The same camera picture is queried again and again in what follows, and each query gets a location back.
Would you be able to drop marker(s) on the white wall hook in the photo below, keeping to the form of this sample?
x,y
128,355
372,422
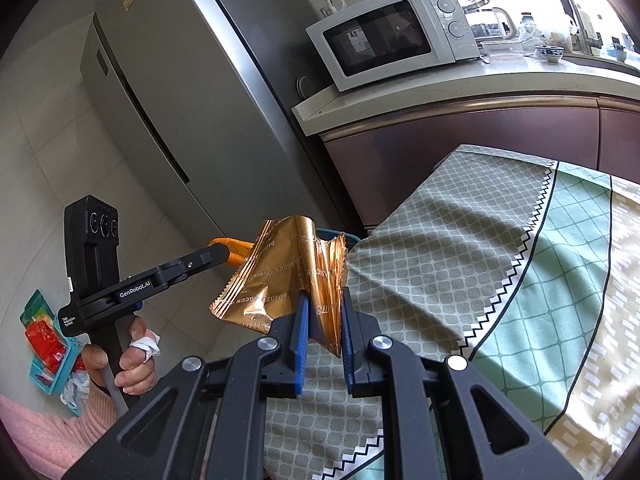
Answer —
x,y
331,7

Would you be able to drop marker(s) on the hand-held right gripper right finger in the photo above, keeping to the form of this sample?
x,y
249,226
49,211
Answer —
x,y
348,355

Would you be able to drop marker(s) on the blue trash bin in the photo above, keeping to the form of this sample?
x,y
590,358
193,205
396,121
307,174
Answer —
x,y
350,236

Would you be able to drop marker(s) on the red snack packet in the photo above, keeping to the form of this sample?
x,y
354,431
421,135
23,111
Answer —
x,y
45,342

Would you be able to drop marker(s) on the glass kettle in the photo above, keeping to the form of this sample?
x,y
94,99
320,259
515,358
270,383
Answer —
x,y
492,22

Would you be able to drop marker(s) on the blue and white bowl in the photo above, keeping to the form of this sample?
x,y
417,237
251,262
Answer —
x,y
549,54

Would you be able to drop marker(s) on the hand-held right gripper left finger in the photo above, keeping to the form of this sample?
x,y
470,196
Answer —
x,y
301,350

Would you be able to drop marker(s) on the white microwave oven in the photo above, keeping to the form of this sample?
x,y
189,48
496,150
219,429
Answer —
x,y
375,35

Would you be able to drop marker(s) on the orange peel piece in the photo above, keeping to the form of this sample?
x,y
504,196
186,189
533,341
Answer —
x,y
232,250

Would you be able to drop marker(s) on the crumpled white plastic bag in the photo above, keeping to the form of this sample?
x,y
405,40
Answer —
x,y
75,392

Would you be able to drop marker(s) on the clear glass food container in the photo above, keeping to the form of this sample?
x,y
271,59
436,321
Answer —
x,y
502,50

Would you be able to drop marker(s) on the kitchen counter cabinet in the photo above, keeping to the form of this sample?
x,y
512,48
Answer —
x,y
450,150

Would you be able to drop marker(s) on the white finger bandage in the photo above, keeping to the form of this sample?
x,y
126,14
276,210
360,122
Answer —
x,y
146,346

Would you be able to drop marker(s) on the clear plastic tub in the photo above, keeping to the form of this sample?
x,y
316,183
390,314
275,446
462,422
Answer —
x,y
559,39

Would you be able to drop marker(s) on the kitchen sink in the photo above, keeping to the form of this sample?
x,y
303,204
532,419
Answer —
x,y
605,65

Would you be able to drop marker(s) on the teal plastic tray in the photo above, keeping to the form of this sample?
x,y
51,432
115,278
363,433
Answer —
x,y
62,372

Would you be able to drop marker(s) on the green snack packet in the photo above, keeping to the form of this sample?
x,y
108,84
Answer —
x,y
37,305

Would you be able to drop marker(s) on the person's left hand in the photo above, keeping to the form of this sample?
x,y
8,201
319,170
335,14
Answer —
x,y
137,375

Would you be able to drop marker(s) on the gold foil wrapper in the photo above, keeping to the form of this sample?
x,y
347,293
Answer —
x,y
280,280

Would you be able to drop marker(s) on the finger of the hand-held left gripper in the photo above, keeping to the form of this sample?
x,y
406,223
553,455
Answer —
x,y
195,262

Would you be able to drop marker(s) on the person's left forearm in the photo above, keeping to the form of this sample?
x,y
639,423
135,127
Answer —
x,y
50,435

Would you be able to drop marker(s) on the grey refrigerator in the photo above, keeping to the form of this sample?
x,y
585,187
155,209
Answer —
x,y
200,110

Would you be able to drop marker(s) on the patterned green tablecloth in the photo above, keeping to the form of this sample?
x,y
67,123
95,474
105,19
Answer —
x,y
475,240

